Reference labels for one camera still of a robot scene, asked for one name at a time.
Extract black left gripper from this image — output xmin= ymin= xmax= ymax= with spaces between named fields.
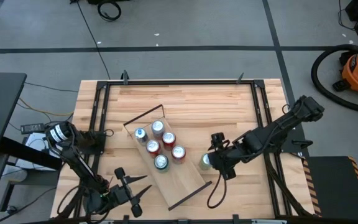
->
xmin=104 ymin=167 xmax=153 ymax=218

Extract black mat hazard stripes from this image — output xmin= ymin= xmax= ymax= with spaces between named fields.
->
xmin=301 ymin=155 xmax=358 ymax=222

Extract long black floor cable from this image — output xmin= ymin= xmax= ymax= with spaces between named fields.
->
xmin=75 ymin=0 xmax=111 ymax=80

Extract coiled black cable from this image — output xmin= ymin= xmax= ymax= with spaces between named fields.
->
xmin=96 ymin=0 xmax=122 ymax=22

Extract dark green soda can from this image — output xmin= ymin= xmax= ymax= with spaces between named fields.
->
xmin=153 ymin=154 xmax=170 ymax=174

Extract red Coke Zero can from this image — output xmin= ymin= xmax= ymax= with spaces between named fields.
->
xmin=162 ymin=131 xmax=177 ymax=151

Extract orange shop vacuum with hose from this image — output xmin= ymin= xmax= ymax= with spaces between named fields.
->
xmin=310 ymin=44 xmax=358 ymax=114

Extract black aluminium rig frame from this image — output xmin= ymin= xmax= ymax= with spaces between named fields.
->
xmin=56 ymin=79 xmax=315 ymax=224

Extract pale green Sanzo can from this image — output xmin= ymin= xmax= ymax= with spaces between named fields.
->
xmin=198 ymin=153 xmax=213 ymax=171

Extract white container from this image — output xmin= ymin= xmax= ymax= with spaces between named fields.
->
xmin=16 ymin=132 xmax=65 ymax=172

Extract black camera cable loop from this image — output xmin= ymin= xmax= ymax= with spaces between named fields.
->
xmin=206 ymin=172 xmax=228 ymax=209

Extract black power adapter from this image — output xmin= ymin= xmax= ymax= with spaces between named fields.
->
xmin=20 ymin=123 xmax=46 ymax=135

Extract white orange Spindrift can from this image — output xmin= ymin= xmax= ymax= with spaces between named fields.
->
xmin=150 ymin=119 xmax=167 ymax=140

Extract red can blue white print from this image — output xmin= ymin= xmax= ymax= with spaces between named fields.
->
xmin=170 ymin=145 xmax=187 ymax=165
xmin=145 ymin=139 xmax=162 ymax=159

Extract blue silver Red Bull can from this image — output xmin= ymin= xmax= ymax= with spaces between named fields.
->
xmin=134 ymin=127 xmax=149 ymax=146

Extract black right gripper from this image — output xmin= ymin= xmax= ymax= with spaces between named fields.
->
xmin=208 ymin=132 xmax=246 ymax=182

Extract yellow floor cable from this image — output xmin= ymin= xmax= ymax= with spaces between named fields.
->
xmin=17 ymin=97 xmax=75 ymax=118

